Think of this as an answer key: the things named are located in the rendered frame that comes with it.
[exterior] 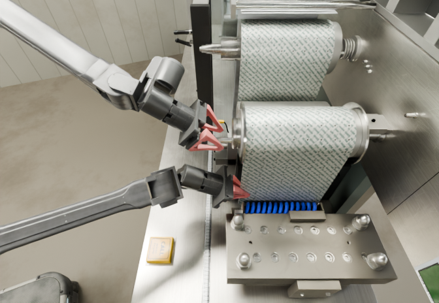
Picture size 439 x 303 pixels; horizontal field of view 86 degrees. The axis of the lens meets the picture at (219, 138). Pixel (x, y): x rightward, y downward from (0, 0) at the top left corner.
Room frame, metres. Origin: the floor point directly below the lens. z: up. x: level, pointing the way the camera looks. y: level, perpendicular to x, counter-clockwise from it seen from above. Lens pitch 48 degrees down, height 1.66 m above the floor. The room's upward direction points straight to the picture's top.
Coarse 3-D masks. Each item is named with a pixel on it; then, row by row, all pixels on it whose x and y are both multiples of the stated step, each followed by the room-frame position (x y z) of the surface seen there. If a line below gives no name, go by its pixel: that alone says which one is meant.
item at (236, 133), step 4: (232, 120) 0.41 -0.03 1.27; (236, 120) 0.39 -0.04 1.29; (232, 124) 0.41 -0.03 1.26; (236, 124) 0.38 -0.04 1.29; (240, 124) 0.38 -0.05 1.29; (232, 128) 0.40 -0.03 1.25; (236, 128) 0.37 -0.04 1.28; (240, 128) 0.37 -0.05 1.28; (232, 132) 0.39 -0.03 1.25; (236, 132) 0.36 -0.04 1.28; (240, 132) 0.36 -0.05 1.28; (232, 136) 0.38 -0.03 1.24; (236, 136) 0.36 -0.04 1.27; (240, 136) 0.36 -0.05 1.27; (232, 140) 0.38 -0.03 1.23; (236, 140) 0.35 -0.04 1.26; (240, 140) 0.35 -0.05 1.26; (232, 144) 0.37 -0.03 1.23; (236, 144) 0.35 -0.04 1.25; (240, 144) 0.35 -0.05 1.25
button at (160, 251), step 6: (150, 240) 0.25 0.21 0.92; (156, 240) 0.25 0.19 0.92; (162, 240) 0.25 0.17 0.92; (168, 240) 0.25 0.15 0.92; (150, 246) 0.23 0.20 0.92; (156, 246) 0.23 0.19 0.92; (162, 246) 0.23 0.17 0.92; (168, 246) 0.23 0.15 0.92; (150, 252) 0.22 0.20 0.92; (156, 252) 0.22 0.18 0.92; (162, 252) 0.22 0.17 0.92; (168, 252) 0.22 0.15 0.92; (150, 258) 0.20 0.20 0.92; (156, 258) 0.20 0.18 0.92; (162, 258) 0.20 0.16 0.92; (168, 258) 0.20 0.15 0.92
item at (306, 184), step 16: (256, 176) 0.32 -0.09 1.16; (272, 176) 0.32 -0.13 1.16; (288, 176) 0.32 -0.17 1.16; (304, 176) 0.32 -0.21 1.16; (320, 176) 0.32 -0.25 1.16; (256, 192) 0.32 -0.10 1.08; (272, 192) 0.32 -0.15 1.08; (288, 192) 0.32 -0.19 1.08; (304, 192) 0.32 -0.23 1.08; (320, 192) 0.32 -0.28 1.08
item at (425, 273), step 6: (426, 270) 0.11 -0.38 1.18; (432, 270) 0.11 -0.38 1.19; (438, 270) 0.10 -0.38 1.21; (426, 276) 0.10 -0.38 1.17; (432, 276) 0.10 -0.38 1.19; (438, 276) 0.10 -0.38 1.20; (426, 282) 0.09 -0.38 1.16; (432, 282) 0.09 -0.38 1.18; (438, 282) 0.09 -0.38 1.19; (432, 288) 0.08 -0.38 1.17; (438, 288) 0.08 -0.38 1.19; (432, 294) 0.08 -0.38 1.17; (438, 294) 0.07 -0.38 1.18; (438, 300) 0.07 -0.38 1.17
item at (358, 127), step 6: (240, 114) 0.40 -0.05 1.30; (354, 114) 0.39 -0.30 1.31; (240, 120) 0.39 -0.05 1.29; (360, 120) 0.37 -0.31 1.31; (360, 126) 0.36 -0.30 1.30; (360, 132) 0.35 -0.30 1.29; (360, 138) 0.34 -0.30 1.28; (360, 144) 0.33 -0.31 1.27; (240, 150) 0.34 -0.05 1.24; (354, 150) 0.33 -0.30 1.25; (240, 156) 0.34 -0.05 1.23
